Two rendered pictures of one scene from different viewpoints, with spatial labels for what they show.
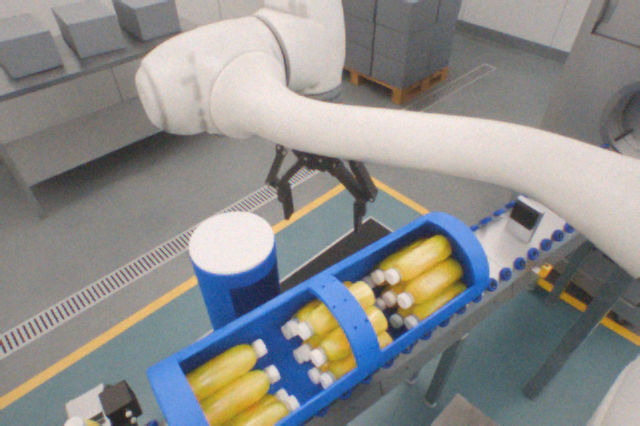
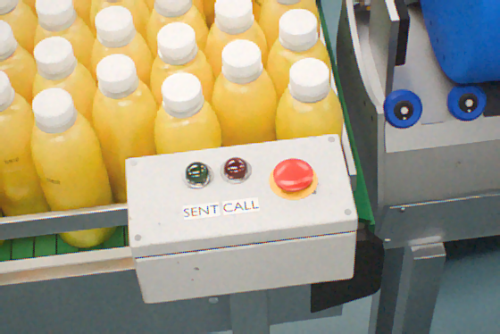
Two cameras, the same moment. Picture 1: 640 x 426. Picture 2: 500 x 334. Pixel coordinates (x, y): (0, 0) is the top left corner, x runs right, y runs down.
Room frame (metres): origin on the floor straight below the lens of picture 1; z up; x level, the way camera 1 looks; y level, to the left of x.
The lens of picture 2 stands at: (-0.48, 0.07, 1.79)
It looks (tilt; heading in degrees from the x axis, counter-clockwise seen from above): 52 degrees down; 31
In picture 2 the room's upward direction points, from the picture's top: 4 degrees counter-clockwise
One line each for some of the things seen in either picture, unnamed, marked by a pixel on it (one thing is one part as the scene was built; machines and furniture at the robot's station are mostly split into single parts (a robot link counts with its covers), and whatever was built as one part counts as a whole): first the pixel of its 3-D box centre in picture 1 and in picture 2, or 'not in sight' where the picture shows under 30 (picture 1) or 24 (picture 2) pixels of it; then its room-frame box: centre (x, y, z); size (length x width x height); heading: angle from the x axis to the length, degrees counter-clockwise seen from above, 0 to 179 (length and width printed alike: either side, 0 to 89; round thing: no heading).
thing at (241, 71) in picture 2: not in sight; (241, 60); (0.10, 0.44, 1.09); 0.04 x 0.04 x 0.02
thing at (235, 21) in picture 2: not in sight; (233, 12); (0.16, 0.48, 1.09); 0.04 x 0.04 x 0.02
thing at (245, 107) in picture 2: not in sight; (245, 125); (0.10, 0.44, 0.99); 0.07 x 0.07 x 0.19
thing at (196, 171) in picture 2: not in sight; (196, 171); (-0.05, 0.40, 1.11); 0.02 x 0.02 x 0.01
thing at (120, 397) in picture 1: (121, 406); not in sight; (0.45, 0.51, 0.95); 0.10 x 0.07 x 0.10; 35
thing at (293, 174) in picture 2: not in sight; (293, 176); (-0.01, 0.32, 1.11); 0.04 x 0.04 x 0.01
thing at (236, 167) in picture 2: not in sight; (235, 167); (-0.03, 0.37, 1.11); 0.02 x 0.02 x 0.01
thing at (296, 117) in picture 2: not in sight; (308, 144); (0.11, 0.36, 0.99); 0.07 x 0.07 x 0.19
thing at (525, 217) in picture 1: (522, 221); not in sight; (1.09, -0.72, 1.00); 0.10 x 0.04 x 0.15; 35
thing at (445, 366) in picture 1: (443, 371); not in sight; (0.87, -0.53, 0.31); 0.06 x 0.06 x 0.63; 35
